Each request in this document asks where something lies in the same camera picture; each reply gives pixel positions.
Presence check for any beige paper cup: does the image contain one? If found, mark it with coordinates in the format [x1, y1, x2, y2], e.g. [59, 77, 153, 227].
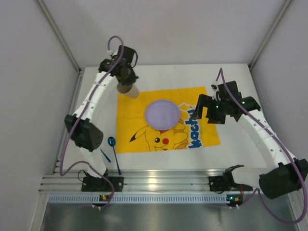
[116, 83, 139, 99]

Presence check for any purple plastic plate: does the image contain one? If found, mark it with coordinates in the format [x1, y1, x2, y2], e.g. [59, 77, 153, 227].
[144, 100, 180, 130]

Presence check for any yellow pikachu cloth placemat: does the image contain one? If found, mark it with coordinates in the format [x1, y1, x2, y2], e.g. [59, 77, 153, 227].
[116, 87, 220, 154]

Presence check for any blue metallic spoon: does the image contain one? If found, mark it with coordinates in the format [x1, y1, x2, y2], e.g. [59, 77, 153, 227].
[108, 137, 122, 176]

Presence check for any blue metallic fork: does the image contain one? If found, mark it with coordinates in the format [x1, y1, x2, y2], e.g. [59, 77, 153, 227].
[100, 148, 112, 163]

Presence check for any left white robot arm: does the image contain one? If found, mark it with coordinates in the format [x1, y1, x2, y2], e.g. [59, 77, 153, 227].
[64, 45, 139, 178]

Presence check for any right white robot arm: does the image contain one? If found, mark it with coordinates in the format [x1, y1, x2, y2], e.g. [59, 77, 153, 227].
[191, 81, 308, 199]

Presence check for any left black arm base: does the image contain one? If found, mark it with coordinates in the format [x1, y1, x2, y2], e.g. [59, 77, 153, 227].
[77, 170, 124, 192]

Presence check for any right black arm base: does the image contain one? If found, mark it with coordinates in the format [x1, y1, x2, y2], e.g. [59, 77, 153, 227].
[208, 165, 253, 193]

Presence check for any aluminium mounting rail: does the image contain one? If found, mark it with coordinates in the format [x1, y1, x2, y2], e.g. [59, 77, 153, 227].
[39, 167, 224, 193]

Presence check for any slotted grey cable duct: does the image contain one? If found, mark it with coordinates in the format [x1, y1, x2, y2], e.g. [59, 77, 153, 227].
[48, 193, 241, 204]

